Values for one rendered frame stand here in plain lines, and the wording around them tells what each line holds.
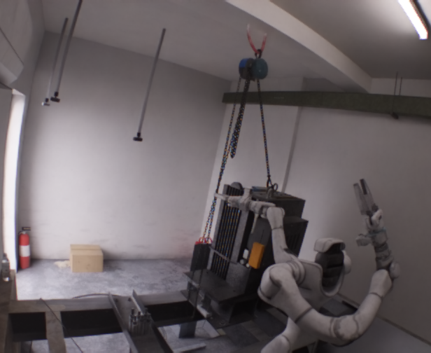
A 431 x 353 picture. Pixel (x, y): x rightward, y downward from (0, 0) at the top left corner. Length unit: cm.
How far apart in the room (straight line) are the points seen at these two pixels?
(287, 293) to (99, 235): 337
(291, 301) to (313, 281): 15
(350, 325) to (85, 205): 345
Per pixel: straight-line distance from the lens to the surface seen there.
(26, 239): 370
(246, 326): 215
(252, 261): 183
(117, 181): 383
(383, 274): 109
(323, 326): 92
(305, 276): 104
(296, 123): 331
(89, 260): 373
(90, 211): 388
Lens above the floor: 191
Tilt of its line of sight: 7 degrees down
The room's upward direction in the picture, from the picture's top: 12 degrees clockwise
